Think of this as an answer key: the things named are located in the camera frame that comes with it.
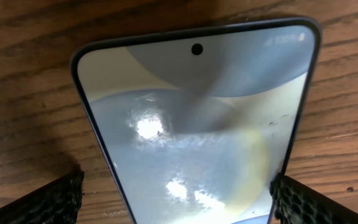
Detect Galaxy smartphone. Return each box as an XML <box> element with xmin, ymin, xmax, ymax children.
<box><xmin>70</xmin><ymin>16</ymin><xmax>322</xmax><ymax>224</ymax></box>

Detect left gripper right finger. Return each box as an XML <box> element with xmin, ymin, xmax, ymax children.
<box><xmin>269</xmin><ymin>174</ymin><xmax>358</xmax><ymax>224</ymax></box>

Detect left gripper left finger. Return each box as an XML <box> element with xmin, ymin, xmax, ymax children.
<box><xmin>0</xmin><ymin>167</ymin><xmax>85</xmax><ymax>224</ymax></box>

